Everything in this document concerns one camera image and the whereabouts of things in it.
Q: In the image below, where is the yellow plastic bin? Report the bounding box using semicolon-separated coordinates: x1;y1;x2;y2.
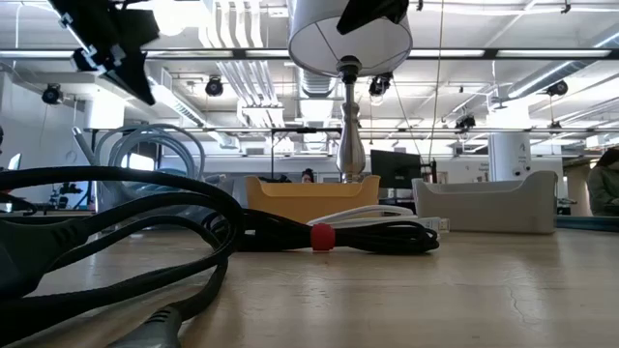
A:
245;174;382;224

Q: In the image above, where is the grey plastic bin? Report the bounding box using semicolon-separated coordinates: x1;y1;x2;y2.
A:
411;169;559;236

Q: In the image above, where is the black cable with red tie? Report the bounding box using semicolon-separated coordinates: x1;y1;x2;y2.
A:
202;207;441;255

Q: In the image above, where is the long black looped cable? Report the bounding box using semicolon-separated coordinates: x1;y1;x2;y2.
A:
0;165;246;348

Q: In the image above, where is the black ceiling spotlight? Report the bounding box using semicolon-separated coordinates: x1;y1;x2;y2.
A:
545;79;570;98
368;72;394;98
41;82;64;105
454;113;478;131
204;75;225;98

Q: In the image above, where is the black background monitor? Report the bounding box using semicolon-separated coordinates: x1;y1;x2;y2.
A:
369;149;423;190

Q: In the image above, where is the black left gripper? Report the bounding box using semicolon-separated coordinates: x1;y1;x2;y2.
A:
47;0;161;106

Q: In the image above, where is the translucent plastic bin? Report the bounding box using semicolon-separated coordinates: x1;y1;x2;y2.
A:
94;166;236;228

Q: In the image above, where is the light blue cable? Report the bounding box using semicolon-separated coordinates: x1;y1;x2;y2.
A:
72;123;207;181

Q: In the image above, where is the silver lamp with white shade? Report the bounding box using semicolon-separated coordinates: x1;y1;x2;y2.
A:
287;0;415;184

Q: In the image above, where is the white cable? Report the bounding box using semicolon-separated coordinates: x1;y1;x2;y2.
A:
307;204;451;234

